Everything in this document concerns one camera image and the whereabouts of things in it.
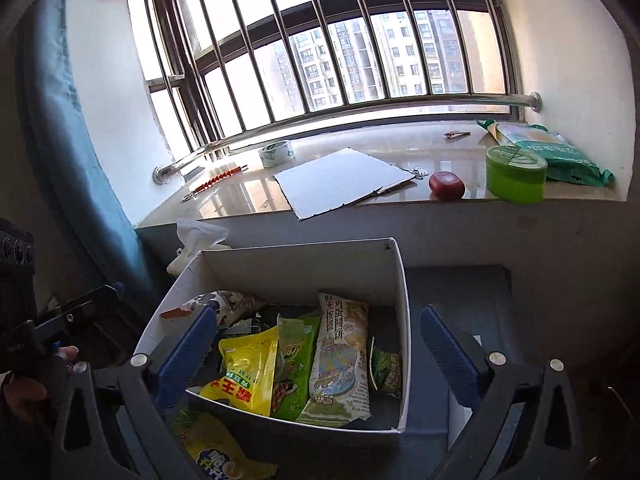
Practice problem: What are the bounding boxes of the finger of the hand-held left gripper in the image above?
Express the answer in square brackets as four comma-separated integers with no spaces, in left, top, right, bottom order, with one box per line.
[34,282,126,333]

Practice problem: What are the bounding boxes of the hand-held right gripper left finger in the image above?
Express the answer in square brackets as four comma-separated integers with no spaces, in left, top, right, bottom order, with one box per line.
[50,305,219,480]

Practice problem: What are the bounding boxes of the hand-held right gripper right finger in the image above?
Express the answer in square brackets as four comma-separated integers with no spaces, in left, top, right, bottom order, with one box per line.
[420,305,586,480]

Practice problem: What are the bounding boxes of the small green snack packet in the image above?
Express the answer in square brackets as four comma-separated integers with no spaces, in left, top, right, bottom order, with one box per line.
[367,335,403,401]

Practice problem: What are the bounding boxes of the cartoon print snack bag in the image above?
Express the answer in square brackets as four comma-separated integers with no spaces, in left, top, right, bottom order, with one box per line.
[160,290,266,331]

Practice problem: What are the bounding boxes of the black silver snack bag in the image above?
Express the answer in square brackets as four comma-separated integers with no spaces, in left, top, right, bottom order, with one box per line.
[220,312,278,338]

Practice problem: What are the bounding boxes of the yellow blue snack bag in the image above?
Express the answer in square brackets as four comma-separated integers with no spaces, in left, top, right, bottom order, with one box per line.
[182,412,278,480]

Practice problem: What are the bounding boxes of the green snack bag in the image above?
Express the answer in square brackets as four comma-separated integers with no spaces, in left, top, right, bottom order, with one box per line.
[272,312,322,422]

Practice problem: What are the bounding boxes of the white illustrated biscuit packet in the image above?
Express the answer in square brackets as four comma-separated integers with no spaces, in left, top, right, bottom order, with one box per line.
[297,291,372,428]

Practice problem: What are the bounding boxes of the white cardboard box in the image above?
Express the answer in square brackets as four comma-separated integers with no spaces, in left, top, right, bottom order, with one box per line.
[131,237,412,433]

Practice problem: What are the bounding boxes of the person's left hand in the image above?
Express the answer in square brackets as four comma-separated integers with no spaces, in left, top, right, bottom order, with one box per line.
[0,346,80,428]

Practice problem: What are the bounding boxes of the tissue pack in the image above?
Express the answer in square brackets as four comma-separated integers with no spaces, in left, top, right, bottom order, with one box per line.
[166,218,232,277]

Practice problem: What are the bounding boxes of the red round tin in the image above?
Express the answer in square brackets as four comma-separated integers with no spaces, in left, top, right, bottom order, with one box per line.
[428,171,466,201]

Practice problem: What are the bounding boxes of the green round container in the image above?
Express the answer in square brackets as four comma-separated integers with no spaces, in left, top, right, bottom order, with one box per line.
[486,145,547,205]

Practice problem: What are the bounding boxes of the papers on windowsill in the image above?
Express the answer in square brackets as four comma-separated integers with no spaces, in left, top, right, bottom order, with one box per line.
[273,147,417,222]

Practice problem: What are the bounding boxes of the tape roll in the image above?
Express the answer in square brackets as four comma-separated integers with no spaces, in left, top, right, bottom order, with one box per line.
[258,140,294,168]

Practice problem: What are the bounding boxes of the green plastic packet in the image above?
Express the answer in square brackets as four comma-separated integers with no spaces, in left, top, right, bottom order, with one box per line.
[477,120,615,187]

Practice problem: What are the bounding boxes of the metal window guard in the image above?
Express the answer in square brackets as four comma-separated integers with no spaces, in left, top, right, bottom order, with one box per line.
[100,0,543,183]

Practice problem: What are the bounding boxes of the red handled tool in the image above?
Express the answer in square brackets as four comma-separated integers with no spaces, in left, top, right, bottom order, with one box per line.
[181,164,249,203]

